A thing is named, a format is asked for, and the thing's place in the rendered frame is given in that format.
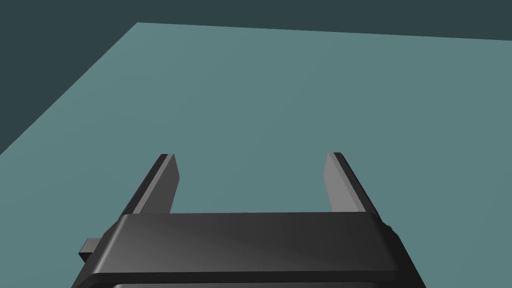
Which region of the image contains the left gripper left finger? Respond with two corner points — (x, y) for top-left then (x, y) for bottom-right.
(119, 153), (181, 216)

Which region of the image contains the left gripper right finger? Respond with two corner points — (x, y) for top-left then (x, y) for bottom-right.
(323, 151), (381, 219)

